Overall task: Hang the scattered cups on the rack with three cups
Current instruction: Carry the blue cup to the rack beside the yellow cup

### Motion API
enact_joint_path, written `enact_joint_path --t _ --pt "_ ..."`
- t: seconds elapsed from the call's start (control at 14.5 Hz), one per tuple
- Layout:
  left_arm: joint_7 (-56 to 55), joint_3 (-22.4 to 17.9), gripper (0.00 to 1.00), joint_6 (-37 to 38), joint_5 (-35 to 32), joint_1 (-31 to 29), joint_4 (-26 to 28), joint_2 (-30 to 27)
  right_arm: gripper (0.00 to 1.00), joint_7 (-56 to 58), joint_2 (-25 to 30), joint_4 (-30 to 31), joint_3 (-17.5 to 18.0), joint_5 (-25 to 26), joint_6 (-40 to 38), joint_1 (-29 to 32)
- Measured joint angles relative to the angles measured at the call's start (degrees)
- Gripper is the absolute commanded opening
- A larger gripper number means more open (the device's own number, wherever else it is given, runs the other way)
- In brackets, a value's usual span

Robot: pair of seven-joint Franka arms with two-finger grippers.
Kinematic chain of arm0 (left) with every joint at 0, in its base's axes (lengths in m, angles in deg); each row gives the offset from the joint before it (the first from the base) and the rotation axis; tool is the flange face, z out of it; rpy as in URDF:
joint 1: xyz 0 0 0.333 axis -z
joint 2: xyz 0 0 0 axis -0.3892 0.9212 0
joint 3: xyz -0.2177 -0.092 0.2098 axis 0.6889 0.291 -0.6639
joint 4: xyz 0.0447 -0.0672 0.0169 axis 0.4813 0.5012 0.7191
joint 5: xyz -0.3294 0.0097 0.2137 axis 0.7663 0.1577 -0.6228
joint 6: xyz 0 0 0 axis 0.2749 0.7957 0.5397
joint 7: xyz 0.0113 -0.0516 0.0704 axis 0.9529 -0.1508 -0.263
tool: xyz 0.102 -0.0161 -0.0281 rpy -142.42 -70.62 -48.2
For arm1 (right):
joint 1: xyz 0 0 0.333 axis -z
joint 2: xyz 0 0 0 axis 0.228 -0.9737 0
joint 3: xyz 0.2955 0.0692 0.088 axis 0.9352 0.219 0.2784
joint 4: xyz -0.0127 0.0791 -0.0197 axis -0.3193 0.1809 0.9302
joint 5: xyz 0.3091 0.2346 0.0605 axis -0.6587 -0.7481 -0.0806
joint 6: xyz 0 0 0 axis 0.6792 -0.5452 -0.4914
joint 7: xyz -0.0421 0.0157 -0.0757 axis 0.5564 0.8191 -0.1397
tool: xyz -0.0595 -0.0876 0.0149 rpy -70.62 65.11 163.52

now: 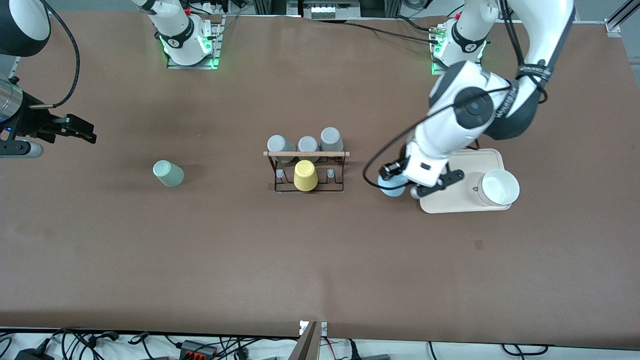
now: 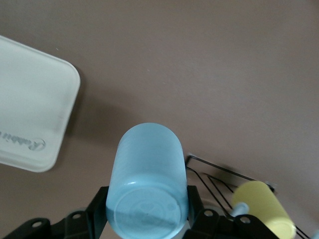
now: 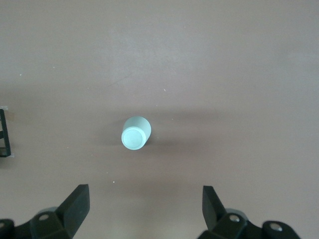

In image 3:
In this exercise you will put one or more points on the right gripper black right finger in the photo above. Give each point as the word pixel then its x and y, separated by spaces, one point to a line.
pixel 214 209

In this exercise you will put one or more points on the mint green cup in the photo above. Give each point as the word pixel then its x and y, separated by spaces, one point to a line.
pixel 135 134

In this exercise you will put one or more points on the brown tape piece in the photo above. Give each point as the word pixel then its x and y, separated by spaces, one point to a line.
pixel 11 116

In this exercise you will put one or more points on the clear tape piece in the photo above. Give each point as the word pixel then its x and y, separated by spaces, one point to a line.
pixel 12 155
pixel 3 107

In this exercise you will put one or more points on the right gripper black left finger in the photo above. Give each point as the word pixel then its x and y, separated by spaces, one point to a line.
pixel 72 206

